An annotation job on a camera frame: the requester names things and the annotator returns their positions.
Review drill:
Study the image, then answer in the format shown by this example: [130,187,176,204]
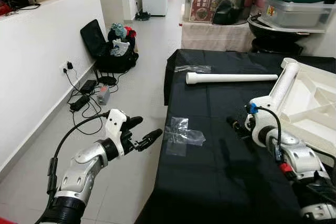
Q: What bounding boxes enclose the white plastic table leg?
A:
[185,72,279,84]
[265,58,301,115]

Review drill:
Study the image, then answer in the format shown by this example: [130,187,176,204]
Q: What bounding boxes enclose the clear tape cross patch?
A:
[164,118,206,156]

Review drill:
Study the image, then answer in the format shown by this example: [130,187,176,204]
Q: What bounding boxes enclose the grey box device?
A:
[96,86,111,104]

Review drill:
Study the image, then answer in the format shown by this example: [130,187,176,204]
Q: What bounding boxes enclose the black power adapter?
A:
[70,95,91,112]
[79,80,98,93]

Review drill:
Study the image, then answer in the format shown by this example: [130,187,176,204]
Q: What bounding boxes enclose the black tablecloth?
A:
[135,49,336,224]

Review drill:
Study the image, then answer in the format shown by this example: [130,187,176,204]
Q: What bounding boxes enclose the white plastic wrapper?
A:
[111,40,131,57]

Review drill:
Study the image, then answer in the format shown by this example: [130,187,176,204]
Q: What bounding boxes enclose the black wok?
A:
[247,14,310,54]

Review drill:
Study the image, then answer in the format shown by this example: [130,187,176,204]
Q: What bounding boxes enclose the small black floor item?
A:
[135,12,152,21]

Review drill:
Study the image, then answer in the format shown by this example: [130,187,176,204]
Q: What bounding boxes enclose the black plastic bag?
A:
[213,0,253,25]

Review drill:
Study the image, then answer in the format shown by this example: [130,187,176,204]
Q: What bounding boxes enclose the clear plastic storage container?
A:
[260,0,335,29]

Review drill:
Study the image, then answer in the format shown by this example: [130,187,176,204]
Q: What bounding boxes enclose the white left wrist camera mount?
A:
[105,110,128,156]

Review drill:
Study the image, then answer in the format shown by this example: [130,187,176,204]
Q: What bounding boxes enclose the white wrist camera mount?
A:
[246,97,276,146]
[105,110,128,156]

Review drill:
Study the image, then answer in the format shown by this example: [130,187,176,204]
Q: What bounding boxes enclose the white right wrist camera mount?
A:
[246,97,276,146]

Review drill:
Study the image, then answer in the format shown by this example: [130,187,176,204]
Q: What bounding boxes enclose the black floor cable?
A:
[63,67,121,135]

